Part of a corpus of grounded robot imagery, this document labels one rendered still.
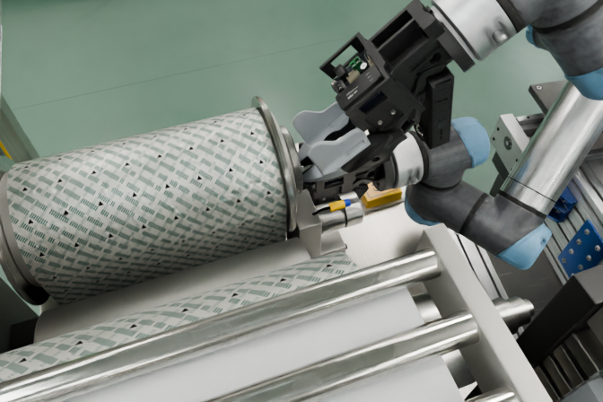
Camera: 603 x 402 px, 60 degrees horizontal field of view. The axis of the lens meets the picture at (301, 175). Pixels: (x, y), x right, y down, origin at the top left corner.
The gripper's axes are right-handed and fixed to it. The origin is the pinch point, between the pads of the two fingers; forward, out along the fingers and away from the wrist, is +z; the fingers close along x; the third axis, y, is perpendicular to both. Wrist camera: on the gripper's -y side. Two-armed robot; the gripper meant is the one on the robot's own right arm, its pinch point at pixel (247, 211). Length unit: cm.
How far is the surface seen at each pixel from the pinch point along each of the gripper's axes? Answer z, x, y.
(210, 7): -28, -213, -109
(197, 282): 7.9, 16.0, 14.2
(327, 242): -7.5, 10.8, 4.7
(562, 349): -11.1, 35.2, 29.8
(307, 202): -5.5, 8.9, 11.5
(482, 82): -138, -111, -109
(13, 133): 47, -71, -40
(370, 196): -23.4, -7.5, -16.6
